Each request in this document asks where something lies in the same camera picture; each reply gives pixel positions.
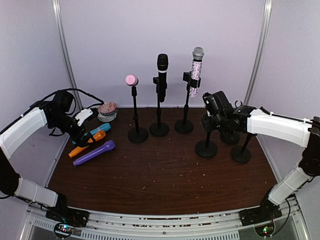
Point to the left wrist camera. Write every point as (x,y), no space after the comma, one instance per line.
(86,115)

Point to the blue microphone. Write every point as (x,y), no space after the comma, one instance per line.
(105,127)

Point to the front aluminium rail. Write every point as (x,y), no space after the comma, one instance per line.
(223,225)

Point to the pink mic stand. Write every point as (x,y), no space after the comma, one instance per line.
(137,134)

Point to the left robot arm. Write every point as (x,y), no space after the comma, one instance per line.
(52,111)

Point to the black microphone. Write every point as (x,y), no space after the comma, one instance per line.
(162,66)

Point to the orange microphone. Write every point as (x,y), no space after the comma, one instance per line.
(97,137)

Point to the right aluminium post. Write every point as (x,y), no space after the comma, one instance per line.
(263,35)

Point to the glitter mic stand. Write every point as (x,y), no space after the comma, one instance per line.
(184,126)

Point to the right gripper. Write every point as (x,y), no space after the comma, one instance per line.
(207,125)

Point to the pink microphone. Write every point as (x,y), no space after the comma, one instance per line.
(131,80)

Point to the purple microphone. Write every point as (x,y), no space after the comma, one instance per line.
(106,147)

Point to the aluminium post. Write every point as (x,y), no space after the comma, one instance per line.
(63,43)
(263,35)

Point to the mic stand front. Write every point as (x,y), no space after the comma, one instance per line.
(242,154)

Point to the glitter silver microphone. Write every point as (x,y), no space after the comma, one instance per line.
(196,68)

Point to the black mic stand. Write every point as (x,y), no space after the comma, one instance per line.
(159,128)

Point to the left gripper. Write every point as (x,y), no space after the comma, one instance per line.
(81,141)

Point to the left aluminium post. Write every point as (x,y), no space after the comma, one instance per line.
(63,43)

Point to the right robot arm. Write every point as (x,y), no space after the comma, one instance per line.
(253,121)

